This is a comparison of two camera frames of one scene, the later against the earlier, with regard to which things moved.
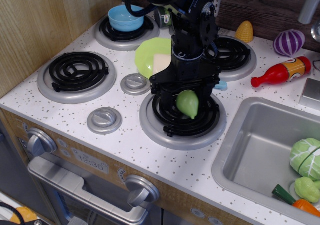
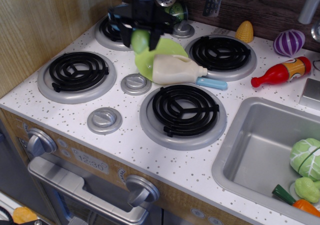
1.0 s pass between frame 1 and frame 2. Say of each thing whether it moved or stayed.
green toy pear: moved
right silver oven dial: stayed
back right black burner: stayed
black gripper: moved
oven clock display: stayed
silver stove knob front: stayed
